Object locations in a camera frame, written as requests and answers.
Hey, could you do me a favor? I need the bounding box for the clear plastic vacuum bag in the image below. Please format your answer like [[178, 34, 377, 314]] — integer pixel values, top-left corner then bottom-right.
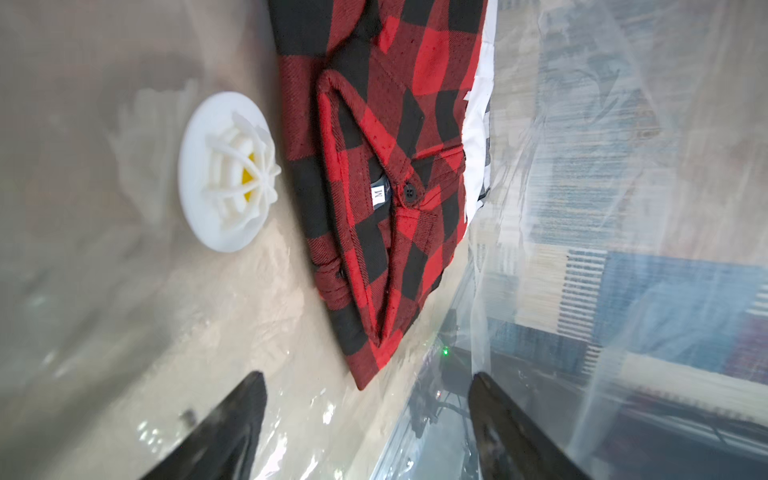
[[1, 1, 767, 479]]

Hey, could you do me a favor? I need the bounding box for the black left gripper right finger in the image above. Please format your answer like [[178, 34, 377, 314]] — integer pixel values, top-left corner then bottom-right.
[[468, 372, 589, 480]]

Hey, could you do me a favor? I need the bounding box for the red black plaid shirt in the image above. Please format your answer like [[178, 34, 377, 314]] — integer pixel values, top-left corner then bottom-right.
[[268, 1, 488, 389]]

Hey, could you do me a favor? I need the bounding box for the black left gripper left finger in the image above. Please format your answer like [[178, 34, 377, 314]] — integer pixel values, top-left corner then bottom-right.
[[143, 371, 268, 480]]

